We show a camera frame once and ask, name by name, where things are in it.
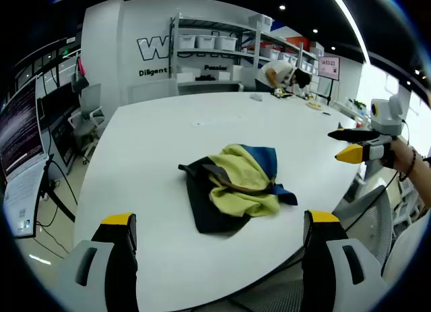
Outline yellow blue black garment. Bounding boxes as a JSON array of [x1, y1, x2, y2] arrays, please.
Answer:
[[177, 143, 299, 236]]

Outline pink screen on stand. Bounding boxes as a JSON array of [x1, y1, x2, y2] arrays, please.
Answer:
[[318, 55, 341, 82]]

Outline white office chair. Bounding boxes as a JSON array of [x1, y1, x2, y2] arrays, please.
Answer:
[[69, 83, 105, 164]]

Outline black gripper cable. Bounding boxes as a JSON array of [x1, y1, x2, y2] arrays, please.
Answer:
[[343, 118, 411, 232]]

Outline person's right hand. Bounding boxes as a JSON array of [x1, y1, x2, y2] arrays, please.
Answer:
[[390, 136, 414, 174]]

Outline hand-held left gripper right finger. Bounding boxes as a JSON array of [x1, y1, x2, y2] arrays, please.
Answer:
[[301, 209, 388, 312]]

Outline grey mesh office chair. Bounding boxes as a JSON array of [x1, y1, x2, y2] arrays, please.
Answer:
[[228, 185, 395, 312]]

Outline grey metal shelf unit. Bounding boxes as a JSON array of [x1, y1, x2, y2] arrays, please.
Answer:
[[170, 11, 321, 90]]

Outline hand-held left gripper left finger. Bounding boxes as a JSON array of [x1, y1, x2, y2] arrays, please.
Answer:
[[57, 212, 139, 312]]

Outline dark bead bracelet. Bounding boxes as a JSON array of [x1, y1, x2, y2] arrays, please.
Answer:
[[399, 149, 418, 182]]

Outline large purple computer monitor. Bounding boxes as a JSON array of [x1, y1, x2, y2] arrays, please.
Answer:
[[0, 77, 51, 239]]

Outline black screen stand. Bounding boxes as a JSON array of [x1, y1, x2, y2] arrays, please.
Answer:
[[325, 79, 337, 106]]

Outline pink hanging bag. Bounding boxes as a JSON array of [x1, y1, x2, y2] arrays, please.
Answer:
[[72, 55, 90, 92]]

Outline group of white storage bins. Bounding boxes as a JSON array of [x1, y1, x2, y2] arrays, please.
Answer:
[[177, 13, 319, 73]]

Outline black computer monitor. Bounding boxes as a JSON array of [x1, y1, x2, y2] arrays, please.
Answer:
[[40, 84, 80, 124]]

